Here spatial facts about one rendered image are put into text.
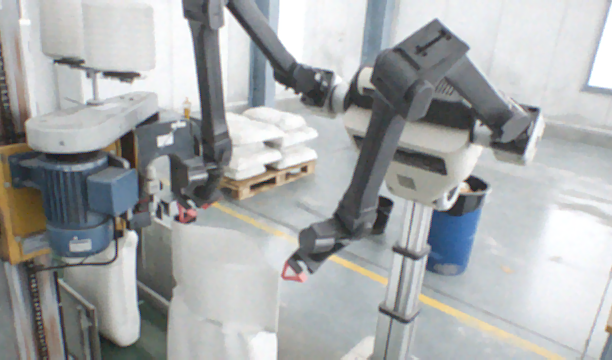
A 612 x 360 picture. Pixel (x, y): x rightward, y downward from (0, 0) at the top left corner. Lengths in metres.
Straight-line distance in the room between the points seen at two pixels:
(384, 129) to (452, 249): 2.65
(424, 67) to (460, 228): 2.66
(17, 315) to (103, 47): 0.80
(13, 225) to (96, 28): 0.54
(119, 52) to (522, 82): 8.33
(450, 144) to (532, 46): 7.83
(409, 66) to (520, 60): 8.37
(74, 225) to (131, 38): 0.46
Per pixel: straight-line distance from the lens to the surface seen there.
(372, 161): 0.87
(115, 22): 1.19
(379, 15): 9.92
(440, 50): 0.77
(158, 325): 2.18
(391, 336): 1.84
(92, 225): 1.25
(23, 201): 1.38
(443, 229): 3.35
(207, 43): 1.14
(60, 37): 1.43
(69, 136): 1.14
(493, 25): 9.26
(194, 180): 1.25
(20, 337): 1.62
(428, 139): 1.30
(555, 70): 9.00
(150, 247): 2.37
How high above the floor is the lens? 1.70
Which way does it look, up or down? 21 degrees down
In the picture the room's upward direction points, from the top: 5 degrees clockwise
